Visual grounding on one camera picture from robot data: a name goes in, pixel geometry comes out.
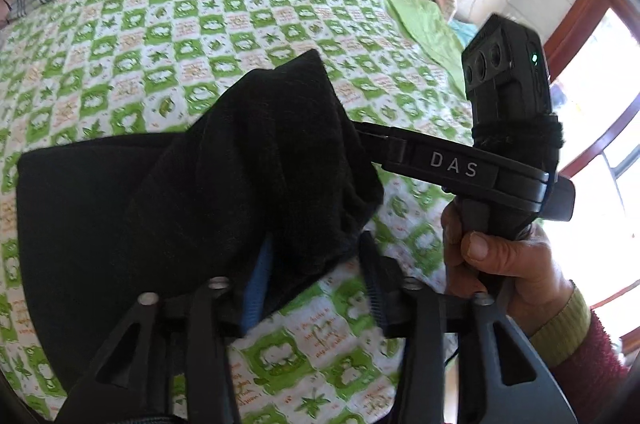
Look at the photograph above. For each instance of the black pants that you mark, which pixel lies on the black pants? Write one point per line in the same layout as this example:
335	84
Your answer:
200	204

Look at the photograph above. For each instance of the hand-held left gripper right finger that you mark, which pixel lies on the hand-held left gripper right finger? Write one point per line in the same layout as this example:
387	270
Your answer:
377	289

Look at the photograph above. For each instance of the light blue cloth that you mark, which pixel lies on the light blue cloth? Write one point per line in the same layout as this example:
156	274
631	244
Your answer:
462	34

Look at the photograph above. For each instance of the person's right hand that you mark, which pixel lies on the person's right hand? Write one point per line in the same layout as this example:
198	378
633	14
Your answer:
530	274

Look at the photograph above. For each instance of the light green cloth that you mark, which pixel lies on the light green cloth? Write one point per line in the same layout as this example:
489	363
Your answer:
425	23

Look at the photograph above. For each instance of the person's right forearm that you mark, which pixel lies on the person's right forearm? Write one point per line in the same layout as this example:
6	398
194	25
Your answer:
585	354

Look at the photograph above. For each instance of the green checkered bedsheet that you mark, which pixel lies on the green checkered bedsheet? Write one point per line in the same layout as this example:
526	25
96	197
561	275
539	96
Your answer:
150	28

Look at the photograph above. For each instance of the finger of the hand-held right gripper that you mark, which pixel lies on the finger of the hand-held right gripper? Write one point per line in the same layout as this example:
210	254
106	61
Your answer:
382	143

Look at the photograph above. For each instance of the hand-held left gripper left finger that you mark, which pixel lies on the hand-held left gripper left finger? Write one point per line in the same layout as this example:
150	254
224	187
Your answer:
257	294

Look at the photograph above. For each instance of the wooden window frame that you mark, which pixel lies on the wooden window frame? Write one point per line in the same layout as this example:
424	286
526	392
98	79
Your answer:
582	1

